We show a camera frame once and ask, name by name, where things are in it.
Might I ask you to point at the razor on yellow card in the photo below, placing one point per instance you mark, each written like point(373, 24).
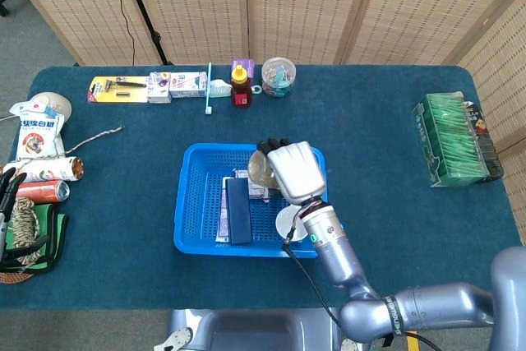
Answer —
point(107, 94)

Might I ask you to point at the dark snack packet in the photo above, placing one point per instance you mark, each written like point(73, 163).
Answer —
point(491, 149)

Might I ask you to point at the grey robot torso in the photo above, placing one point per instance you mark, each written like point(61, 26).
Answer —
point(246, 330)

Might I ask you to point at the beige round hat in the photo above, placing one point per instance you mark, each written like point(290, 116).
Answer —
point(57, 104)

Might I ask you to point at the small purple box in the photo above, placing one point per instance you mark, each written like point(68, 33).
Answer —
point(246, 65)

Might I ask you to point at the green tea bag box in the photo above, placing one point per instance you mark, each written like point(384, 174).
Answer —
point(448, 141)

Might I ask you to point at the honey bear bottle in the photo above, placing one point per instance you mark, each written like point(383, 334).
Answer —
point(241, 92)

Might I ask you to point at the purple and white tube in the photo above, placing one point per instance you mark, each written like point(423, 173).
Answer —
point(222, 219)

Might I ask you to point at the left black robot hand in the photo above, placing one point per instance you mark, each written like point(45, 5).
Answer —
point(8, 195)

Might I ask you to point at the blue plastic perforated basket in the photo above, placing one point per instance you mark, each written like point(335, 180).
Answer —
point(201, 203)

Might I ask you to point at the white pink small packet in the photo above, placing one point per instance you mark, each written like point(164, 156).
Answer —
point(257, 192)

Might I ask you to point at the white box with blue print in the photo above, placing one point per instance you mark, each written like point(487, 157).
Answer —
point(187, 86)

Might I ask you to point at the red drink can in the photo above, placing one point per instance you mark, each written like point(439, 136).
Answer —
point(41, 190)

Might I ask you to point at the white printed sugar bag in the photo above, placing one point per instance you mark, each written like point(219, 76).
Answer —
point(37, 133)

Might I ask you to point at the light blue toothbrush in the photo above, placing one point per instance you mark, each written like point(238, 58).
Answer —
point(209, 96)

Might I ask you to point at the green black fabric bag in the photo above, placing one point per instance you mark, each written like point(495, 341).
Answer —
point(59, 227)

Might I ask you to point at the white printed cylinder can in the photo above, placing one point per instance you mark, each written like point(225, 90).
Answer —
point(49, 169)

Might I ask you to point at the white box with purple print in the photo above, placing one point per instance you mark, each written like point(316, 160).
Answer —
point(158, 92)

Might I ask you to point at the white round lid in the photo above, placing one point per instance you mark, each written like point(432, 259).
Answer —
point(285, 221)

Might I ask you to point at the navy blue rectangular box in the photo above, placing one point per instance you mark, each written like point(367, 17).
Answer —
point(238, 211)

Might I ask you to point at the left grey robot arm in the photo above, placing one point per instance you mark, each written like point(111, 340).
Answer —
point(2, 232)

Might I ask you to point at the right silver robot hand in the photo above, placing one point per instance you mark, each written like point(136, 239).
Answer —
point(296, 170)

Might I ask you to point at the black stand pole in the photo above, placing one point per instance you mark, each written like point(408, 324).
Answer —
point(141, 1)

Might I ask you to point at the brown woven coaster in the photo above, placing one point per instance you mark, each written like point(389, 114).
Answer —
point(12, 278)

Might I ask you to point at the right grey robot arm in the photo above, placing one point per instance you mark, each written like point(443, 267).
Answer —
point(341, 252)

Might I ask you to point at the clear jar of binder clips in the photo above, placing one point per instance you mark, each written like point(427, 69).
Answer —
point(278, 79)

